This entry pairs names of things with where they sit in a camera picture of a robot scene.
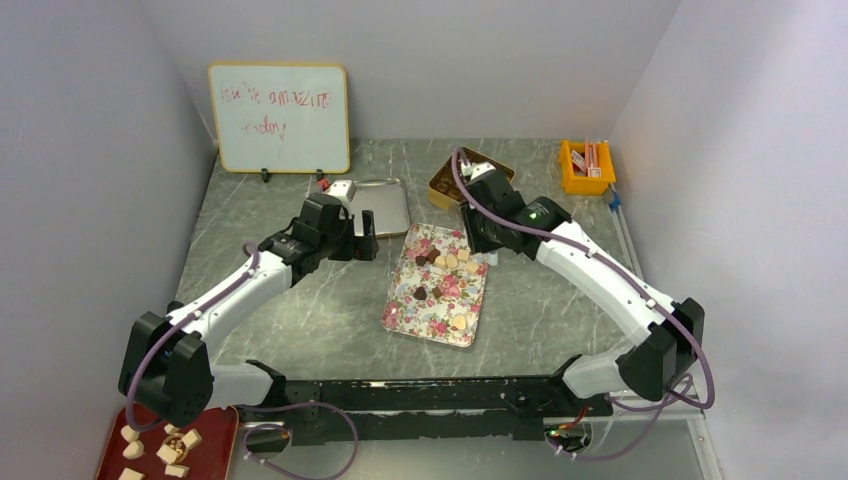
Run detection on whiteboard with red writing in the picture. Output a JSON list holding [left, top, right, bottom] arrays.
[[207, 62, 351, 174]]

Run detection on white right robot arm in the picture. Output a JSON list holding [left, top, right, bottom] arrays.
[[458, 164, 704, 415]]

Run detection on red tray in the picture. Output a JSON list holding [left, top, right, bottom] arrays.
[[96, 407, 239, 479]]

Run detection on orange parts bin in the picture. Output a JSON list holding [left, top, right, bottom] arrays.
[[558, 140, 616, 196]]

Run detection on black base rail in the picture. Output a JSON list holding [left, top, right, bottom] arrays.
[[237, 375, 613, 446]]

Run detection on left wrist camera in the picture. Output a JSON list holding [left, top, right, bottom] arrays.
[[323, 180, 356, 207]]

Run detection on floral rectangular tray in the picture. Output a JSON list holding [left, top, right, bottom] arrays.
[[382, 223, 489, 348]]

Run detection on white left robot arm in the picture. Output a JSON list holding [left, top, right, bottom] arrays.
[[118, 193, 379, 432]]

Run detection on silver tin lid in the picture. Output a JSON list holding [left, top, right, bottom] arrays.
[[349, 179, 411, 238]]

